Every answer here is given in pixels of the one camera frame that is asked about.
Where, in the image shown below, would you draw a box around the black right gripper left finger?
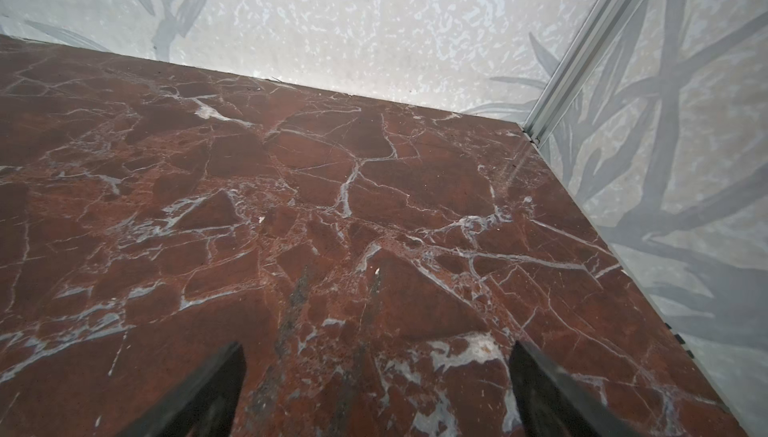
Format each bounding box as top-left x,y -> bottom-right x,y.
118,342 -> 247,436

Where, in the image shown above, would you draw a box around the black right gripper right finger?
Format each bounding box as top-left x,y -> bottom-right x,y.
508,341 -> 638,437

